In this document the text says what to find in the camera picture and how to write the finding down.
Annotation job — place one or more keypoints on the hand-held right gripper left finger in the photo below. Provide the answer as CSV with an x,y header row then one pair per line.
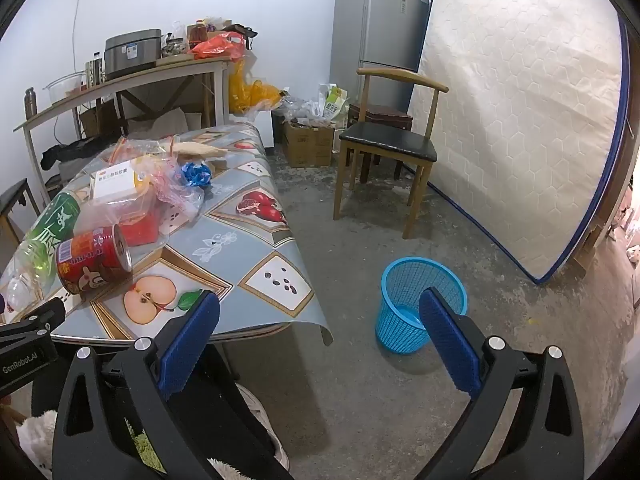
x,y
190,342

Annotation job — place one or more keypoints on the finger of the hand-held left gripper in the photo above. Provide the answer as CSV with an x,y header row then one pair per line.
x,y
42,312

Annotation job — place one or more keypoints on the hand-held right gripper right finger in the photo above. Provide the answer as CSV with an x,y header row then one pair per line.
x,y
450,347

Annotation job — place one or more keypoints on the red drink can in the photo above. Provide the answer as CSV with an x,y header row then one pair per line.
x,y
90,260

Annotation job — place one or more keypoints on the blue mesh waste basket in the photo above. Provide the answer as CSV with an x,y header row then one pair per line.
x,y
400,285

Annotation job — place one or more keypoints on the clear plastic bag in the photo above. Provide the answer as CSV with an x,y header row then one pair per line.
x,y
175,190

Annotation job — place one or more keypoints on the clear zip bag red strip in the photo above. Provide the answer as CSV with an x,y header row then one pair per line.
x,y
140,149

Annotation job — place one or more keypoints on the fuzzy white green pants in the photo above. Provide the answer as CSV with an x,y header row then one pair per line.
x,y
37,432

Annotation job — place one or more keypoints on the green label plastic bottle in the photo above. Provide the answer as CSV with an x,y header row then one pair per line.
x,y
52,222

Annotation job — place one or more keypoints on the pale slipper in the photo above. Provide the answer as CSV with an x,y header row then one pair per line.
x,y
262,420

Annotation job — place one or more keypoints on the dark low table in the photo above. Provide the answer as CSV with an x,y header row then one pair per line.
x,y
10,200

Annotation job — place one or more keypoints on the red box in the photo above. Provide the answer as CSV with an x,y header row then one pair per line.
x,y
140,227

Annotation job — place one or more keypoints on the white medicine box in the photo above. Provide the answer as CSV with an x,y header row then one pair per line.
x,y
117,182

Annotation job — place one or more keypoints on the black cloth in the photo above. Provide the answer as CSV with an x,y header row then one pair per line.
x,y
70,152

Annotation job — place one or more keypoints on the blue crumpled wrapper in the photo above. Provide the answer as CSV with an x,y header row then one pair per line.
x,y
195,174

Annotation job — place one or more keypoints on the wooden board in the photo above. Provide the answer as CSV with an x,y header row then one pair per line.
x,y
592,250

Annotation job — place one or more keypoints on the cardboard box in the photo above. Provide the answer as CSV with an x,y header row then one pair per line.
x,y
307,145
97,120

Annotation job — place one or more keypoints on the brown thermos bottle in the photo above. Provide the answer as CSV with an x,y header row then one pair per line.
x,y
31,102

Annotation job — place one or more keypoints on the wooden chair black seat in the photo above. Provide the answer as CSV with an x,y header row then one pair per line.
x,y
387,140

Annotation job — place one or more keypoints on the clear plastic bowl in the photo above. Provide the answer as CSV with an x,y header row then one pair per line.
x,y
65,87

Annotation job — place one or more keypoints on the dark wooden stool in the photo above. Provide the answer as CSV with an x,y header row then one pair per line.
x,y
380,112

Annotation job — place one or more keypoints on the white mattress blue trim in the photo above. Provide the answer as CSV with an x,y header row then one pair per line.
x,y
515,110

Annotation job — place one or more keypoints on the orange plastic bag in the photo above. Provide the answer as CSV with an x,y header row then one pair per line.
x,y
245,92

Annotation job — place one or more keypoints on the pile of plastic bags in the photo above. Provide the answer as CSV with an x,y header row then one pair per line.
x,y
300,110

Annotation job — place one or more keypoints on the green white carton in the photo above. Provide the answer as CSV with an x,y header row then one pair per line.
x,y
334,105

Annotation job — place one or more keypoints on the silver rice cooker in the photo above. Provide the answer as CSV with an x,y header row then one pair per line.
x,y
130,52

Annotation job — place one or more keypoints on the red plastic bag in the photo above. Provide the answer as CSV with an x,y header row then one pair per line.
x,y
220,46

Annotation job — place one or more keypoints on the cooking oil bottle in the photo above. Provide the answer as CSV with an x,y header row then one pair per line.
x,y
197,32

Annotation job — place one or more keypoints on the dark brown bag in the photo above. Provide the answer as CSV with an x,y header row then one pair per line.
x,y
241,32

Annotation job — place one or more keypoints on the silver refrigerator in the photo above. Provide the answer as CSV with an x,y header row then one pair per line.
x,y
375,25

